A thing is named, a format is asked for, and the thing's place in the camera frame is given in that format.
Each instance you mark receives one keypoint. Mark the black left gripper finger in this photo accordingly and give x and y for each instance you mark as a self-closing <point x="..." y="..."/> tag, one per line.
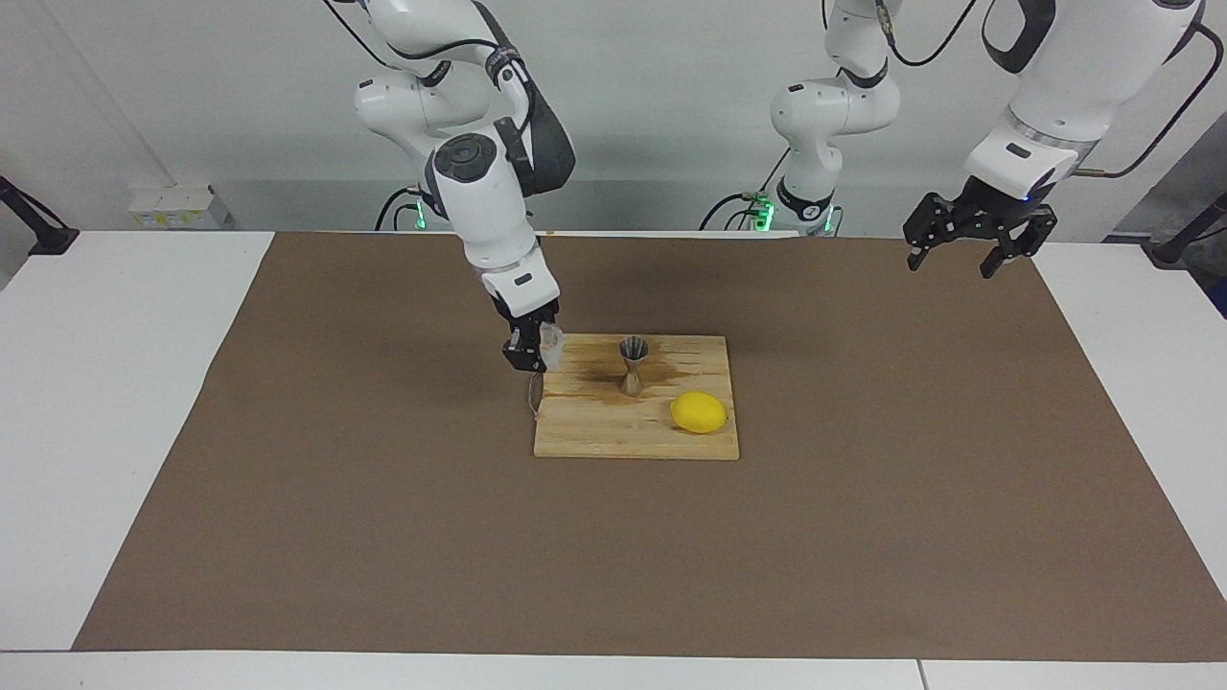
<point x="935" y="218"/>
<point x="1033" y="230"/>

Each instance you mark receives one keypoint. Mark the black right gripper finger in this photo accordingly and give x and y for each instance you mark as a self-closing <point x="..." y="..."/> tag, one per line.
<point x="525" y="355"/>

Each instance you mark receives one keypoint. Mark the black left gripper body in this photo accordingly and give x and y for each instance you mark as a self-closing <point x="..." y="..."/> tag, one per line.
<point x="992" y="206"/>

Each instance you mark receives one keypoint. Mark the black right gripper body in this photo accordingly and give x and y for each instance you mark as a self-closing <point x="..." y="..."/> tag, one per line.
<point x="525" y="324"/>

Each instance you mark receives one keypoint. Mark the metal double jigger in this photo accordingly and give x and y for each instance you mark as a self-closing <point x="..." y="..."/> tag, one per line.
<point x="634" y="350"/>

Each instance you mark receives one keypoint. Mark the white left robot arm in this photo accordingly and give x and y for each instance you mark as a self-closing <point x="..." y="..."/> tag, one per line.
<point x="834" y="105"/>

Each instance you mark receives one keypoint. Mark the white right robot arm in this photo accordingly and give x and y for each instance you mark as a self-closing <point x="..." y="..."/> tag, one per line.
<point x="489" y="211"/>

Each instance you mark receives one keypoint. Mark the wooden cutting board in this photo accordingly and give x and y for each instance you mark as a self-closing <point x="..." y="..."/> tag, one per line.
<point x="594" y="431"/>

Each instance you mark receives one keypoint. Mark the black clamp stand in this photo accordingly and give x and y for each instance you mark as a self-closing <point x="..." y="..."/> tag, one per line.
<point x="1169" y="254"/>
<point x="53" y="240"/>

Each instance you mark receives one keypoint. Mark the yellow lemon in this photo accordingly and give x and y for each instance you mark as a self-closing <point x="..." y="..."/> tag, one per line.
<point x="698" y="412"/>

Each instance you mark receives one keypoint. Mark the dark blue object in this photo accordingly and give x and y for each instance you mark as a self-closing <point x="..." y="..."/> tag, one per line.
<point x="1220" y="297"/>

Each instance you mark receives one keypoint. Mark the brown table mat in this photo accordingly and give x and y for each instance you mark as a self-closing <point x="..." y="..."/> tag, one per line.
<point x="383" y="537"/>

